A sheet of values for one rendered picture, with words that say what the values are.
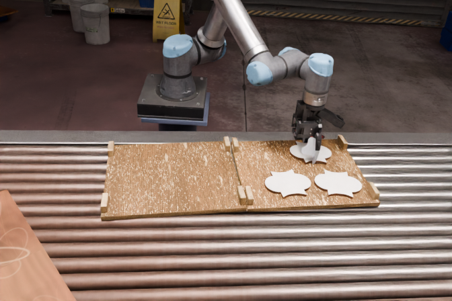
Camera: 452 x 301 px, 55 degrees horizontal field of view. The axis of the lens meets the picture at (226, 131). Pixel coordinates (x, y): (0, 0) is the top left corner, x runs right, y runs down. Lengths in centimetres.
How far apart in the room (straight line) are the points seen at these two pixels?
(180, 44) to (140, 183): 63
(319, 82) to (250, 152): 35
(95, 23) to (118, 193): 368
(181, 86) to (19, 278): 104
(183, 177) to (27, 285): 58
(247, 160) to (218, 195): 20
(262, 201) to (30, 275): 65
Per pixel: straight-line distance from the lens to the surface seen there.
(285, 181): 137
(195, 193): 131
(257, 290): 111
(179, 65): 175
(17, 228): 113
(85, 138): 162
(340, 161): 153
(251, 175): 139
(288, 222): 129
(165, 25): 491
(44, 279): 100
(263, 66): 131
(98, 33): 492
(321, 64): 133
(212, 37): 175
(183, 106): 175
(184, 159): 144
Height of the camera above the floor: 179
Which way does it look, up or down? 32 degrees down
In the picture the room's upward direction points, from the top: 4 degrees clockwise
